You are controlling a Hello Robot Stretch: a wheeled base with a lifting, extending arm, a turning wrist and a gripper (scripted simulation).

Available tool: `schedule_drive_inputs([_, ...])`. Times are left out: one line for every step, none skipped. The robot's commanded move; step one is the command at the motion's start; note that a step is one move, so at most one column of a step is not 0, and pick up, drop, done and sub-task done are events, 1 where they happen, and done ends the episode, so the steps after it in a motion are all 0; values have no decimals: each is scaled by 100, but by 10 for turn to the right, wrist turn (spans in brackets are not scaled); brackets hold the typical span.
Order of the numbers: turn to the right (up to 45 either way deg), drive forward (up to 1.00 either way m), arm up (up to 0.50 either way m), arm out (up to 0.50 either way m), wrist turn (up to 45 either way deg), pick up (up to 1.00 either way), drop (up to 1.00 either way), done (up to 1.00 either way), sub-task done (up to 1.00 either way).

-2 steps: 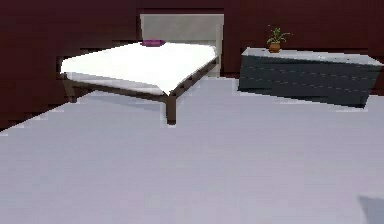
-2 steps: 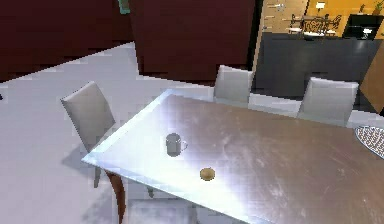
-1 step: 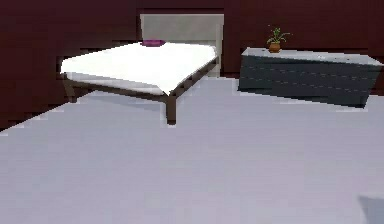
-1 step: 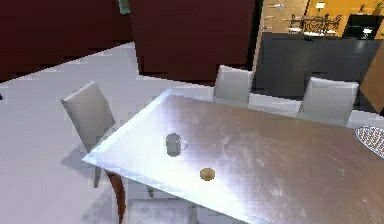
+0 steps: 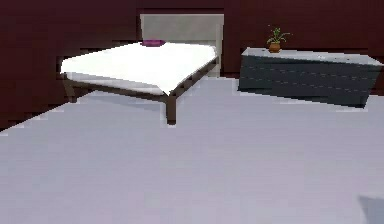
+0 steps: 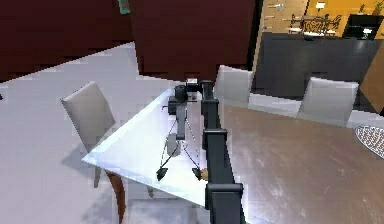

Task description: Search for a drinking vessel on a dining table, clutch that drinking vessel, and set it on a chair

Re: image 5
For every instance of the white bed with brown frame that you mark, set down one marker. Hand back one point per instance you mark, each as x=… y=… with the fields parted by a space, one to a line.
x=140 y=65

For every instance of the house plant in brown pot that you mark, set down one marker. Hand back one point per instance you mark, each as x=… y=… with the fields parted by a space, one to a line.
x=275 y=41

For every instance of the purple pillow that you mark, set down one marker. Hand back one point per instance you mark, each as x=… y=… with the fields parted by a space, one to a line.
x=153 y=42

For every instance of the dark grey chest of drawers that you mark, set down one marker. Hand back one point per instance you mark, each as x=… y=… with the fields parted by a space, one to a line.
x=306 y=78

